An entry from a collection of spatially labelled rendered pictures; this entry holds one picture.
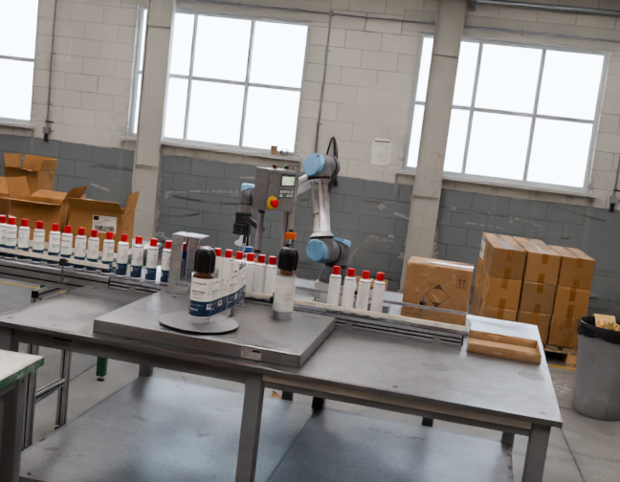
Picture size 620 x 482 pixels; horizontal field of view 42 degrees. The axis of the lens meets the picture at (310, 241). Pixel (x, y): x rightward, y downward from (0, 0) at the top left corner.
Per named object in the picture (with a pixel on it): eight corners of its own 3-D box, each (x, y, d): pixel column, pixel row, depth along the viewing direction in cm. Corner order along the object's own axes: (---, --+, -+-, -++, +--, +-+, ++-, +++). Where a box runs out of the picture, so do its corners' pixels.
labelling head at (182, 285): (166, 291, 362) (171, 234, 358) (177, 286, 374) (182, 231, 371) (195, 295, 359) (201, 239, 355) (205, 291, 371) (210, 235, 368)
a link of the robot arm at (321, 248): (342, 262, 399) (337, 153, 401) (324, 263, 387) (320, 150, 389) (321, 263, 406) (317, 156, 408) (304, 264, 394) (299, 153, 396)
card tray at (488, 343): (466, 351, 338) (468, 342, 337) (468, 338, 363) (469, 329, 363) (540, 363, 332) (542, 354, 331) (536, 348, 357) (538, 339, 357)
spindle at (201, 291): (184, 321, 309) (190, 248, 305) (191, 317, 317) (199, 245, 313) (206, 325, 307) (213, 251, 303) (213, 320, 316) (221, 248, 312)
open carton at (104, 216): (56, 249, 491) (60, 187, 486) (84, 238, 541) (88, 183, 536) (119, 256, 489) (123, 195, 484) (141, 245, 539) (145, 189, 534)
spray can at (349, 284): (339, 314, 359) (344, 268, 356) (341, 311, 364) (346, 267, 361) (350, 316, 358) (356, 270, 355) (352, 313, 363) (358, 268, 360)
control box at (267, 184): (251, 208, 370) (255, 166, 367) (279, 208, 381) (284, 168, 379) (265, 211, 362) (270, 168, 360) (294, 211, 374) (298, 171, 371)
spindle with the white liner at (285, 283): (268, 317, 335) (276, 247, 331) (274, 314, 343) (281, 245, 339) (289, 321, 333) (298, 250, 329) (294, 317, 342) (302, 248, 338)
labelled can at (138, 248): (127, 278, 379) (131, 235, 377) (132, 277, 384) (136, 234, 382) (138, 280, 378) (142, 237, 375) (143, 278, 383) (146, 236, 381)
